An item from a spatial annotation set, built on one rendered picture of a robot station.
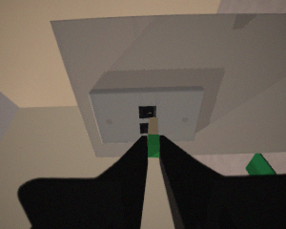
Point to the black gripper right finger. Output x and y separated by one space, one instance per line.
197 193

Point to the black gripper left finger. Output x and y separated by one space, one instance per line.
116 195

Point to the grey flat panel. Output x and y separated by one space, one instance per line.
216 82

